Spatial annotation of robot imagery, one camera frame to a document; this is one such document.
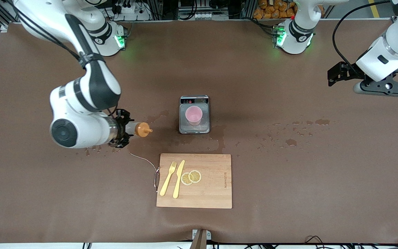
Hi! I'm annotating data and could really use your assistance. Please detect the pink plastic cup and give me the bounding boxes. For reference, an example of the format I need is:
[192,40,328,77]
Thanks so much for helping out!
[185,106,203,126]

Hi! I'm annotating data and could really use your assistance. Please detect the sauce bottle with orange cap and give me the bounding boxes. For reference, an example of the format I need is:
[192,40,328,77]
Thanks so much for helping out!
[126,122,153,138]

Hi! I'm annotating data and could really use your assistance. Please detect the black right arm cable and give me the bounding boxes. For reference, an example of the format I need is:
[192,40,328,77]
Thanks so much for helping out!
[7,0,118,118]

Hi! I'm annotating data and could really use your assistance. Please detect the black floor cables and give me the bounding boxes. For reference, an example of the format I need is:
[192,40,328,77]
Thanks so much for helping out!
[304,235,398,249]

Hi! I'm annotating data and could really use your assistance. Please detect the metal table edge bracket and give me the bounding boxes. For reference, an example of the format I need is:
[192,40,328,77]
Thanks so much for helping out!
[192,229,211,249]

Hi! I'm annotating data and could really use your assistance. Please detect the yellow plastic knife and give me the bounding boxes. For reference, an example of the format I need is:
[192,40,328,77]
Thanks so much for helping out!
[172,160,186,199]

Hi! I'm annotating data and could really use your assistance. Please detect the yellow plastic fork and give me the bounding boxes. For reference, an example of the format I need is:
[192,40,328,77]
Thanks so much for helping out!
[160,161,177,197]

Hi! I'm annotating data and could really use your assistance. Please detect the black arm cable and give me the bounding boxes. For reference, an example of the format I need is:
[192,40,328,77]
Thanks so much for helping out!
[7,0,118,118]
[333,0,391,70]

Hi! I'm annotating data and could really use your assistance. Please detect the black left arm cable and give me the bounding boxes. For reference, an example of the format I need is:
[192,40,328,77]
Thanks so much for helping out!
[333,0,391,70]

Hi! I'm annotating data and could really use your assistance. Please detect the orange snack bags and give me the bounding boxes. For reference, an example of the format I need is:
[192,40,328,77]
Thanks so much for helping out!
[253,0,298,19]

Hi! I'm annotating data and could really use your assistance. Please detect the white power strip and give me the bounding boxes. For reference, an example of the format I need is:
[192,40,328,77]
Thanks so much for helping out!
[111,0,151,21]

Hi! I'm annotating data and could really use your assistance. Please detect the silver digital kitchen scale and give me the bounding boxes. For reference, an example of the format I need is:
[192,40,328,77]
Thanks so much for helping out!
[179,95,210,134]

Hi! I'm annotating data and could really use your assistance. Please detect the wooden cutting board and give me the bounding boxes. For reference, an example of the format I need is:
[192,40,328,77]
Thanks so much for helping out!
[156,153,233,209]

